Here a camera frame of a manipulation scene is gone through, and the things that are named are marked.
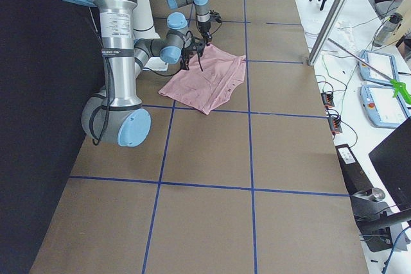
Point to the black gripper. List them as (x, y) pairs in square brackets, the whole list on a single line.
[(204, 29), (192, 51)]

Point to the pink Snoopy t-shirt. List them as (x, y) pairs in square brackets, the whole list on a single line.
[(207, 90)]

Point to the brown table cover mat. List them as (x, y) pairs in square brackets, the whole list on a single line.
[(253, 187)]

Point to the orange connector block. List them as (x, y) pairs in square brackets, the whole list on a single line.
[(334, 118)]

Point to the water bottle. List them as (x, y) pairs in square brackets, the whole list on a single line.
[(387, 29)]

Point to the teach pendant far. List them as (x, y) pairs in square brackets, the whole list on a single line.
[(383, 62)]

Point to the teach pendant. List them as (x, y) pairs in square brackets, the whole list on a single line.
[(383, 108), (383, 62)]

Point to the teach pendant near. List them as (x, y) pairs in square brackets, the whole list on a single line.
[(383, 108)]

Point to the metal reacher grabber tool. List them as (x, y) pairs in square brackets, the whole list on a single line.
[(399, 86)]

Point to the black box device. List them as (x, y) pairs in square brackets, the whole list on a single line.
[(354, 176)]

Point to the black monitor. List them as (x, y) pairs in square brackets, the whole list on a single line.
[(391, 160)]

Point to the aluminium frame post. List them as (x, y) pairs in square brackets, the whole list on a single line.
[(325, 31)]

